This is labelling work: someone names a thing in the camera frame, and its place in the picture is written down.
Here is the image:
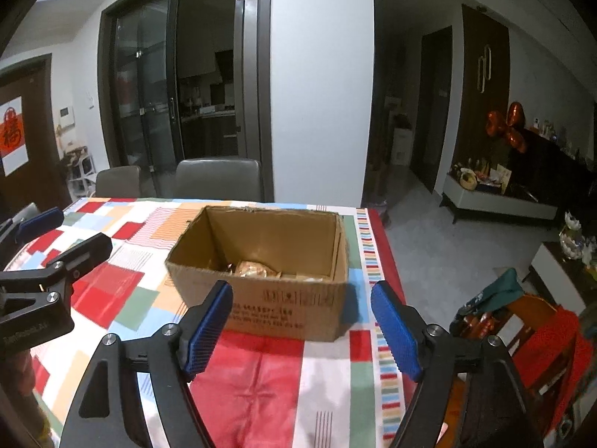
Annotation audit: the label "brown cardboard box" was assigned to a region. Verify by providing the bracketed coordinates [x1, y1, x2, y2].
[165, 206, 349, 342]

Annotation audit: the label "grey chair far left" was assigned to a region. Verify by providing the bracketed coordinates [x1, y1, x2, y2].
[95, 165, 142, 198]

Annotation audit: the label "red chair with clothes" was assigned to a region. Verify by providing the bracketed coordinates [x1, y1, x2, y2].
[449, 292, 593, 436]

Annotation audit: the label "colourful patchwork tablecloth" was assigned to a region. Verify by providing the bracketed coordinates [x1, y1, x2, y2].
[8, 198, 413, 447]

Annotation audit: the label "ornate vase decoration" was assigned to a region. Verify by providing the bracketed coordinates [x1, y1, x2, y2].
[559, 211, 585, 260]

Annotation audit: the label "white low tv bench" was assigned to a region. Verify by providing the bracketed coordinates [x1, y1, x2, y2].
[440, 176, 557, 224]

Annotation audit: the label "silver refrigerator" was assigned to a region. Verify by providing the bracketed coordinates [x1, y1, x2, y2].
[233, 0, 261, 161]

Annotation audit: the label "green cloth on chair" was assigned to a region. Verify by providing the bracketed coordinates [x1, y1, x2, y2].
[456, 268, 525, 318]

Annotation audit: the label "red heart balloons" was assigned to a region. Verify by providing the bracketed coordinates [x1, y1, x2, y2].
[485, 101, 526, 153]

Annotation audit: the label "red fu door poster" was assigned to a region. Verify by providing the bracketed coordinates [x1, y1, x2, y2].
[0, 96, 29, 176]

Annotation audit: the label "round pastry in box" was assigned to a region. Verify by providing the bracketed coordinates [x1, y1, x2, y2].
[234, 260, 280, 278]

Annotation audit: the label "glass sliding door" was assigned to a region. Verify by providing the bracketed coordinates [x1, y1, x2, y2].
[98, 0, 183, 198]

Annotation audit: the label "grey chair near box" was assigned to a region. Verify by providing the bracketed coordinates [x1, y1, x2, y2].
[174, 157, 265, 202]

